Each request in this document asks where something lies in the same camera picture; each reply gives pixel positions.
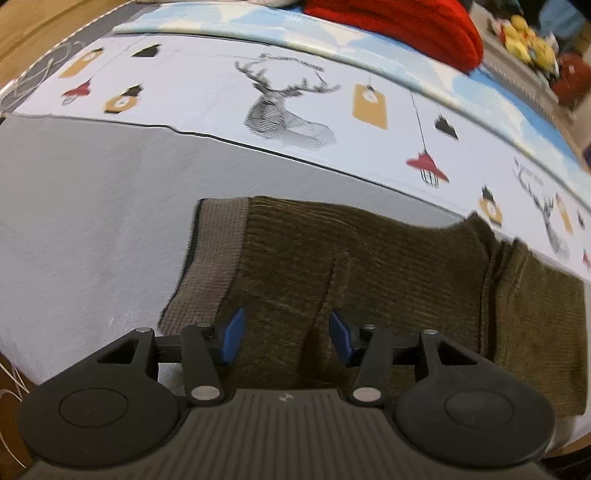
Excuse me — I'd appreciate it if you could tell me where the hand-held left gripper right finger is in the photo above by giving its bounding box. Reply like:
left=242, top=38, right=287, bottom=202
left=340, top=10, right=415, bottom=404
left=329, top=310, right=482, bottom=408

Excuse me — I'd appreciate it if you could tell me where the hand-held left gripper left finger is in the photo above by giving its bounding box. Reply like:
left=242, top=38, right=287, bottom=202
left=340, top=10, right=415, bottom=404
left=95, top=308, right=247, bottom=408

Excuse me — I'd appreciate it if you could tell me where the olive green knit sweater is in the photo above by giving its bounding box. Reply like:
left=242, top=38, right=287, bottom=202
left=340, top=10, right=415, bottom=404
left=159, top=196, right=588, bottom=418

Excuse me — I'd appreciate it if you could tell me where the deer print bed sheet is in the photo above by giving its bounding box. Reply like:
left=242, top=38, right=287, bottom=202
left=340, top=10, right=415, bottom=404
left=0, top=32, right=591, bottom=444

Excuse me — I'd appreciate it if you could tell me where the grey window ledge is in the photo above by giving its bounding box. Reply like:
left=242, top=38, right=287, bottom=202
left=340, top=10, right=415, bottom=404
left=480, top=41, right=578, bottom=134

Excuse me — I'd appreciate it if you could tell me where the red folded blanket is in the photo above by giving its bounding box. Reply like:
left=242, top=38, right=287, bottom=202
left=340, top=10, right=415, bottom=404
left=302, top=0, right=484, bottom=75

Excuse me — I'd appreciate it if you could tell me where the dark red pillow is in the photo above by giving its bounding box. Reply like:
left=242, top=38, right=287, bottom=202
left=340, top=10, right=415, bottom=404
left=551, top=53, right=591, bottom=109

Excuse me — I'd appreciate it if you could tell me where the yellow plush duck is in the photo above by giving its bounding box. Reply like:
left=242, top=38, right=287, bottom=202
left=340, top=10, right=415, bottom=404
left=502, top=15, right=537, bottom=62
left=530, top=31, right=558, bottom=71

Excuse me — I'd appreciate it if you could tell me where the blue curtain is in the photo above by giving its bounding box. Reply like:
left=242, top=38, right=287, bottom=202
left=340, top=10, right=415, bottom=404
left=540, top=0, right=591, bottom=38

